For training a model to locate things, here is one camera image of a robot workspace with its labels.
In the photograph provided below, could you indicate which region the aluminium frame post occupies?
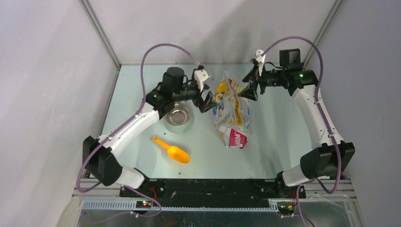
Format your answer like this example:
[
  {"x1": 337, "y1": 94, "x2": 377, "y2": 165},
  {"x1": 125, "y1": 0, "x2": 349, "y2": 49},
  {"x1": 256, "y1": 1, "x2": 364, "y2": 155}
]
[
  {"x1": 304, "y1": 0, "x2": 344, "y2": 67},
  {"x1": 79, "y1": 0, "x2": 122, "y2": 70}
]

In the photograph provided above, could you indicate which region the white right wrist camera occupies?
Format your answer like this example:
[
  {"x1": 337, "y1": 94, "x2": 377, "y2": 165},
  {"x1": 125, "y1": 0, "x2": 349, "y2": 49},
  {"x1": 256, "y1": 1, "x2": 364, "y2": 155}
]
[{"x1": 252, "y1": 49, "x2": 265, "y2": 77}]

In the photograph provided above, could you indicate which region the steel bowl in green stand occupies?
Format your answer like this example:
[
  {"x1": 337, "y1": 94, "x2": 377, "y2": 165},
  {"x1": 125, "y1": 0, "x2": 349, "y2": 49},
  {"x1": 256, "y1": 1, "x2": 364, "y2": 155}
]
[{"x1": 164, "y1": 102, "x2": 194, "y2": 133}]

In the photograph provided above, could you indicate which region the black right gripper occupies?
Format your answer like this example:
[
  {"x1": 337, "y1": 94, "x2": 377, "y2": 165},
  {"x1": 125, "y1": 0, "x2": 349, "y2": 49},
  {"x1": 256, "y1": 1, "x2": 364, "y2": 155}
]
[{"x1": 238, "y1": 62, "x2": 287, "y2": 101}]

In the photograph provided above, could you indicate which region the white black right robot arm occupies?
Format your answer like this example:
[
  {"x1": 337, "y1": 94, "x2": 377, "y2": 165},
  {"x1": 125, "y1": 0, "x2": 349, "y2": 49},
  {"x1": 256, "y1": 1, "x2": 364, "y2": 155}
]
[{"x1": 239, "y1": 49, "x2": 355, "y2": 198}]

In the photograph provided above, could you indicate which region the orange plastic scoop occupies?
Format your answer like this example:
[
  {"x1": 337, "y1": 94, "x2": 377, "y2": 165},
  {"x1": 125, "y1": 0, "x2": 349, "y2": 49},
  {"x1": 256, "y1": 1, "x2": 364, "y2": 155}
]
[{"x1": 152, "y1": 137, "x2": 191, "y2": 164}]

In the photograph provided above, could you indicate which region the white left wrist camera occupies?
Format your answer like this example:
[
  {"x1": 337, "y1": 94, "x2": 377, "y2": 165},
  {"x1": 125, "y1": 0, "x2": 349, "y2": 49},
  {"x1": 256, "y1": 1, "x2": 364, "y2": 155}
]
[{"x1": 193, "y1": 65, "x2": 211, "y2": 92}]

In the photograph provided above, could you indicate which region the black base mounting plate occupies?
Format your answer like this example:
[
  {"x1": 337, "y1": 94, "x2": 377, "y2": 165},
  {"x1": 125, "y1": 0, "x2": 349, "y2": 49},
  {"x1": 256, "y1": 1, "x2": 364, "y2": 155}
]
[{"x1": 138, "y1": 178, "x2": 306, "y2": 208}]

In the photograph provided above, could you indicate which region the aluminium frame post right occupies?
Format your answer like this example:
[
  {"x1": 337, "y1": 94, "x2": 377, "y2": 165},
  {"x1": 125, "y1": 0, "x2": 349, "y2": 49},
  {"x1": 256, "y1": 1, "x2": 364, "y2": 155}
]
[{"x1": 304, "y1": 0, "x2": 344, "y2": 67}]

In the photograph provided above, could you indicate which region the grey slotted cable duct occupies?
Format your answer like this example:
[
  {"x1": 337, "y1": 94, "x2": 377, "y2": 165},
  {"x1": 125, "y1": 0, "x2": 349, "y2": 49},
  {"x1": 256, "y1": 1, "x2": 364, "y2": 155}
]
[{"x1": 82, "y1": 200, "x2": 279, "y2": 212}]

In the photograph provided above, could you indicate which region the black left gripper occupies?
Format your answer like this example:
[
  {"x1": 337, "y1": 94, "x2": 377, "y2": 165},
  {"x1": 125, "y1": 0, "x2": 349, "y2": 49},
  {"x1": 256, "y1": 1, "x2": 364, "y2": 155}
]
[{"x1": 172, "y1": 78, "x2": 218, "y2": 112}]

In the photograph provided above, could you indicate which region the white yellow pet food bag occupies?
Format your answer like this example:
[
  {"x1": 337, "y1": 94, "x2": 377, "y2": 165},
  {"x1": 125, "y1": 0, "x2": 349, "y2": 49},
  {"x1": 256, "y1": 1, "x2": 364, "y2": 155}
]
[{"x1": 212, "y1": 70, "x2": 253, "y2": 149}]

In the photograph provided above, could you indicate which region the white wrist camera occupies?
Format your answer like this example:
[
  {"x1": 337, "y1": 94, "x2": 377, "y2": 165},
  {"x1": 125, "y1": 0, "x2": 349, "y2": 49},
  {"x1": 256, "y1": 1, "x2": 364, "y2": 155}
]
[
  {"x1": 252, "y1": 49, "x2": 265, "y2": 77},
  {"x1": 193, "y1": 65, "x2": 211, "y2": 92}
]

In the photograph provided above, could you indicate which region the aluminium frame post left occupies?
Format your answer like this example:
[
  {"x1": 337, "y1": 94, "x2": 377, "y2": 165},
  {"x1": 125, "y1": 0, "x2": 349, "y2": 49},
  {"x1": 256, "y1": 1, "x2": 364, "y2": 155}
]
[{"x1": 79, "y1": 0, "x2": 122, "y2": 70}]

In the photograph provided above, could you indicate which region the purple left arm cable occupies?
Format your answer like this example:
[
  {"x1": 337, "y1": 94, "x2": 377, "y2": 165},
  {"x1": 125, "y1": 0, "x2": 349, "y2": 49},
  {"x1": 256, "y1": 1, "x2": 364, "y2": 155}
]
[{"x1": 76, "y1": 43, "x2": 204, "y2": 220}]

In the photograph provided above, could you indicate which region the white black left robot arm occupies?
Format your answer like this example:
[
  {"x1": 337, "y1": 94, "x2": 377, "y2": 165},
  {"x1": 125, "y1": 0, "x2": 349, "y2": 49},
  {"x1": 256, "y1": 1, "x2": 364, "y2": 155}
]
[{"x1": 83, "y1": 65, "x2": 217, "y2": 197}]

